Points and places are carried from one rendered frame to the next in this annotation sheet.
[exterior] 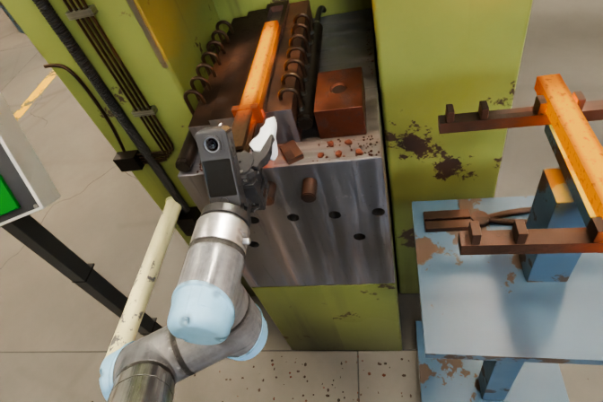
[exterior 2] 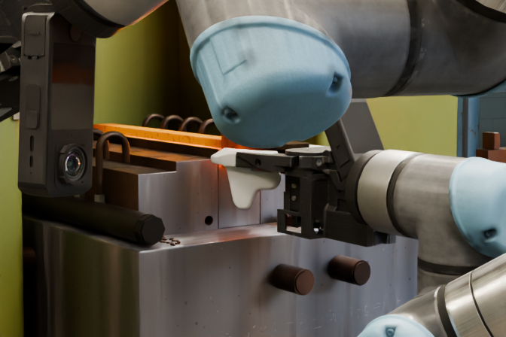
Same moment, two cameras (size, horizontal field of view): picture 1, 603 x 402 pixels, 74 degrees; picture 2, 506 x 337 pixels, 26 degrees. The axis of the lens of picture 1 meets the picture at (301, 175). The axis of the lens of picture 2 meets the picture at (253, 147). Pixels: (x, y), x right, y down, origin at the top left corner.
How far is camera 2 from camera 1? 104 cm
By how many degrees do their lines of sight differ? 62
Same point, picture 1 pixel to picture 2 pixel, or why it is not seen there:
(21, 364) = not seen: outside the picture
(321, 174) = (355, 250)
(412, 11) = not seen: hidden behind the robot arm
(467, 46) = (409, 141)
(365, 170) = (406, 241)
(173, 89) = (9, 170)
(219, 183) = (361, 134)
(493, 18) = (430, 107)
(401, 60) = not seen: hidden behind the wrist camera
